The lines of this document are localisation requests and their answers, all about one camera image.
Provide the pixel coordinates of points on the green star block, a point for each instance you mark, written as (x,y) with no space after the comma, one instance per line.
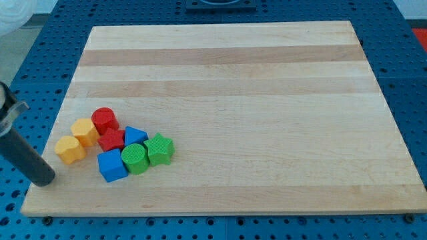
(159,150)

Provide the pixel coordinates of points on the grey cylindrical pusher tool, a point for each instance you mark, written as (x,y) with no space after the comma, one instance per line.
(15,148)

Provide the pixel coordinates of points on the green cylinder block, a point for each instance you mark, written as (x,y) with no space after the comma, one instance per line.
(134,156)

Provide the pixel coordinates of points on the wooden board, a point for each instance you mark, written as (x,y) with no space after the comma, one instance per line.
(266,119)

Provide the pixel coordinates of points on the blue triangle block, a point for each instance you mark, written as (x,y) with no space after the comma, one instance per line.
(133,135)

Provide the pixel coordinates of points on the red cylinder block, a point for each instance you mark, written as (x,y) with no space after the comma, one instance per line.
(104,118)

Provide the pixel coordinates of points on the yellow heart block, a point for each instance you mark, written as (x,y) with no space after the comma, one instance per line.
(69,149)

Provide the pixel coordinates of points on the red star block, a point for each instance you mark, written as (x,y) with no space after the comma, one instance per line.
(112,139)

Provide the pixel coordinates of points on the white plastic object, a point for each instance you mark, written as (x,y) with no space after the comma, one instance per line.
(15,13)

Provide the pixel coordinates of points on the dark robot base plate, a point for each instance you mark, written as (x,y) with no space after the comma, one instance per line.
(220,5)

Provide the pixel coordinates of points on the red object at edge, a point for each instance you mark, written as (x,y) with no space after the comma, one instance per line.
(421,35)

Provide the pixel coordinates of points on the yellow hexagon block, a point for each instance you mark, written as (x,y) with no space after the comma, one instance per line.
(85,131)

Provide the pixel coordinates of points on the blue cube block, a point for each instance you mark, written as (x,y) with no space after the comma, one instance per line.
(111,165)

